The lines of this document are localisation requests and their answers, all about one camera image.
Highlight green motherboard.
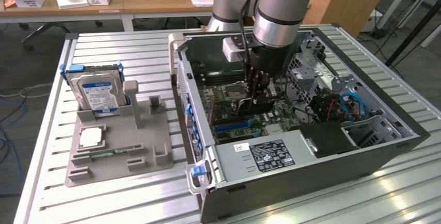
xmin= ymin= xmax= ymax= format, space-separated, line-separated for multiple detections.
xmin=196 ymin=61 xmax=301 ymax=145

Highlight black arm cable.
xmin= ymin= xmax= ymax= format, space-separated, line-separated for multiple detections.
xmin=240 ymin=0 xmax=266 ymax=85

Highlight green RAM stick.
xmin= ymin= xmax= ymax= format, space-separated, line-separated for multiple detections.
xmin=74 ymin=145 xmax=143 ymax=159

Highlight grey parts rack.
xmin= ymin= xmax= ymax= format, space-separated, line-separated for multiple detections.
xmin=63 ymin=79 xmax=176 ymax=188

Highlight black stand pole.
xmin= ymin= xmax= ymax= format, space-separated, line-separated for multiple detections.
xmin=384 ymin=1 xmax=441 ymax=66

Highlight silver CPU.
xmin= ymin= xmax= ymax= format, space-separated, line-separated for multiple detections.
xmin=78 ymin=127 xmax=106 ymax=149

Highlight metal disk bay cage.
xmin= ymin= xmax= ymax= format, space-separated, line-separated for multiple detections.
xmin=286 ymin=34 xmax=345 ymax=98

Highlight black expansion slot blue latch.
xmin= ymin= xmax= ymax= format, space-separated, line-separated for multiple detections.
xmin=216 ymin=130 xmax=262 ymax=139

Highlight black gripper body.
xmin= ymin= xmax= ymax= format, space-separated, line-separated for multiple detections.
xmin=250 ymin=43 xmax=293 ymax=79

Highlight grey power supply unit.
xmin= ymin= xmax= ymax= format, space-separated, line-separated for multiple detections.
xmin=209 ymin=130 xmax=320 ymax=183

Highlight open black PC case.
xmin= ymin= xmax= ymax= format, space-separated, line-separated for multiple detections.
xmin=168 ymin=26 xmax=432 ymax=223

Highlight hard disk with blue caddy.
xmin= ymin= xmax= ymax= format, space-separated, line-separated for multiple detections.
xmin=59 ymin=60 xmax=126 ymax=118

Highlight black graphics card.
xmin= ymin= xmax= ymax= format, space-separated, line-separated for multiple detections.
xmin=237 ymin=99 xmax=277 ymax=118

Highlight blue floor cable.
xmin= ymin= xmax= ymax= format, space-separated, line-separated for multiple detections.
xmin=0 ymin=89 xmax=29 ymax=196

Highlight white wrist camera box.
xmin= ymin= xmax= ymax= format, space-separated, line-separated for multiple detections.
xmin=222 ymin=37 xmax=254 ymax=62

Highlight metal CPU socket cover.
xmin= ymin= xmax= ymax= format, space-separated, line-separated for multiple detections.
xmin=269 ymin=81 xmax=281 ymax=98

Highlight wooden cabinet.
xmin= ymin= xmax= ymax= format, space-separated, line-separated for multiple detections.
xmin=302 ymin=0 xmax=396 ymax=39

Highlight blue wire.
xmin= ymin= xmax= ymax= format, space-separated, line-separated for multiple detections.
xmin=340 ymin=91 xmax=369 ymax=121

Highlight small metal disk bay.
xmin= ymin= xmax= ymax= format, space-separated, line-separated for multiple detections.
xmin=341 ymin=114 xmax=404 ymax=149

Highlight CPU socket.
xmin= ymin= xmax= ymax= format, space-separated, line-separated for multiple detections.
xmin=220 ymin=82 xmax=250 ymax=101

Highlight wooden desk white legs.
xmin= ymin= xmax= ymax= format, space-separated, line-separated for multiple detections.
xmin=0 ymin=0 xmax=125 ymax=33
xmin=122 ymin=0 xmax=312 ymax=33

